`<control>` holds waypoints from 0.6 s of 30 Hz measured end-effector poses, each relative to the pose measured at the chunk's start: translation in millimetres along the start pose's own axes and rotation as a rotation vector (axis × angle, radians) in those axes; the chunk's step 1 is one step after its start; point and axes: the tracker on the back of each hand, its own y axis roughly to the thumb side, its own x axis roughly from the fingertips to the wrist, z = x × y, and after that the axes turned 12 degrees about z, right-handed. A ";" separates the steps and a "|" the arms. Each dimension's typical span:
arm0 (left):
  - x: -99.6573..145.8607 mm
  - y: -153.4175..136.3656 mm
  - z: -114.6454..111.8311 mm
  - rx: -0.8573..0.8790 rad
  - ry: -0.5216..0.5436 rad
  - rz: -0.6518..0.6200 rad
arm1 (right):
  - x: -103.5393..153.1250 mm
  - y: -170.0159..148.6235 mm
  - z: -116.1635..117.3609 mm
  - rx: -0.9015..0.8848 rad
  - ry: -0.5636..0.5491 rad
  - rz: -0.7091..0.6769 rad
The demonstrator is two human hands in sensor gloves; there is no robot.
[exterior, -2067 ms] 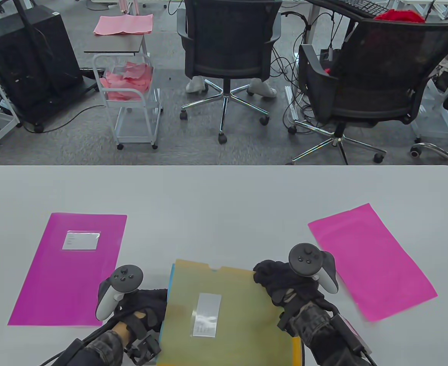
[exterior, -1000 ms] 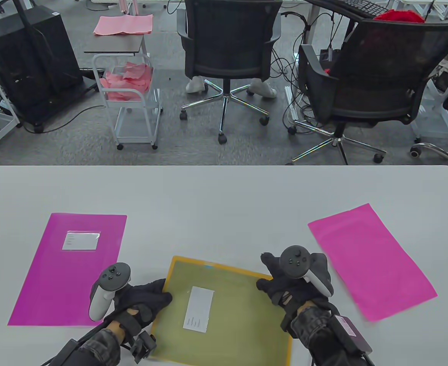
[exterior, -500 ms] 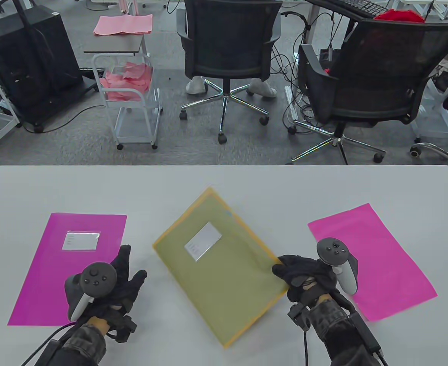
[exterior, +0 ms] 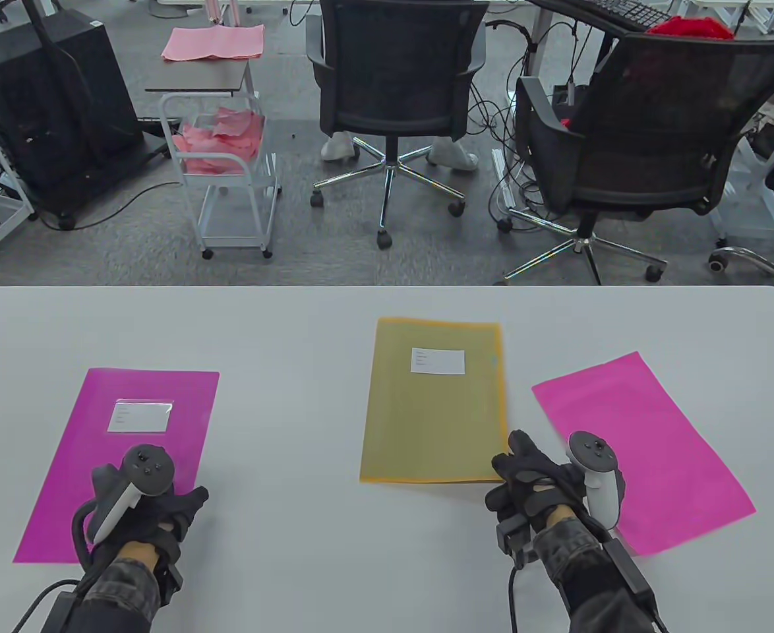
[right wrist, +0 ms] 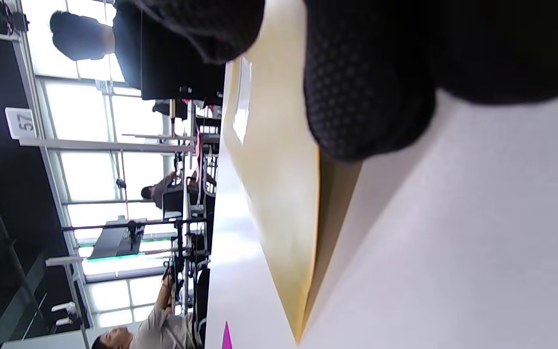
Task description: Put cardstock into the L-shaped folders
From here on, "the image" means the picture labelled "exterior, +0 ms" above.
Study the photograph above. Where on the person's left hand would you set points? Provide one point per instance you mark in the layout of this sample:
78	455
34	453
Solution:
169	511

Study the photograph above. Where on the person's right hand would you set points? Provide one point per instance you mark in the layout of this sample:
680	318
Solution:
538	488

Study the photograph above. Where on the grey hand controller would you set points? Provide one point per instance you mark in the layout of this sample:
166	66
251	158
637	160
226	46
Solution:
146	465
598	461

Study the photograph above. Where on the magenta L-shaped folder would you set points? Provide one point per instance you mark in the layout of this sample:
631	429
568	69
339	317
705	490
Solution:
97	428

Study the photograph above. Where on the pink cardstock sheet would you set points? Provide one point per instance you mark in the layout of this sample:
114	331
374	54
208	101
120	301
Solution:
651	435

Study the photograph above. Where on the yellow L-shaped folder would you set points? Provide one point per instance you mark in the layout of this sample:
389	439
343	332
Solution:
426	422

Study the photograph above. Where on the person's left forearm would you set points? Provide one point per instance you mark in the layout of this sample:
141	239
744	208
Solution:
120	593

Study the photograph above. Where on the person's right forearm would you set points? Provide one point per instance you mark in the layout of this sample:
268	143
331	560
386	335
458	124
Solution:
591	587

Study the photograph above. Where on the chrome base office chair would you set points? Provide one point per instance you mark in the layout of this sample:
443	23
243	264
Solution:
756	257

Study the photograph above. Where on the pile of pink crumpled sheets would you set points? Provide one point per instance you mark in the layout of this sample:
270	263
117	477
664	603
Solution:
219	145

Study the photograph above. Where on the black mesh office chair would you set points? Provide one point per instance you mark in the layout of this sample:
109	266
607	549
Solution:
393	59
664	112

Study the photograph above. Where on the black equipment cabinet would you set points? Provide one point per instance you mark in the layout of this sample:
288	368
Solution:
51	105

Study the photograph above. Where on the white rolling cart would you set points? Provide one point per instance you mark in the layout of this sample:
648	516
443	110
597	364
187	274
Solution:
196	78

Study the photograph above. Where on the stack of pink sheets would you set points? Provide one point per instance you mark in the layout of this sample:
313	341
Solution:
212	43

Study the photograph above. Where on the red cloth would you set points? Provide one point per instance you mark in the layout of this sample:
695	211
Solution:
687	28

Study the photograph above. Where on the black keyboard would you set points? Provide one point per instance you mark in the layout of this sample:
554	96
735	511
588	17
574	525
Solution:
624	12

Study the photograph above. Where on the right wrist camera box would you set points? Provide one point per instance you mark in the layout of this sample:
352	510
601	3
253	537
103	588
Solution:
631	573

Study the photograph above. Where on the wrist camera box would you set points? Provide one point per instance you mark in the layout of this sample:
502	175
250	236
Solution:
631	573
60	610

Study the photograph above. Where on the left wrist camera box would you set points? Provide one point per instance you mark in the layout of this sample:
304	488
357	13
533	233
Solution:
60	610

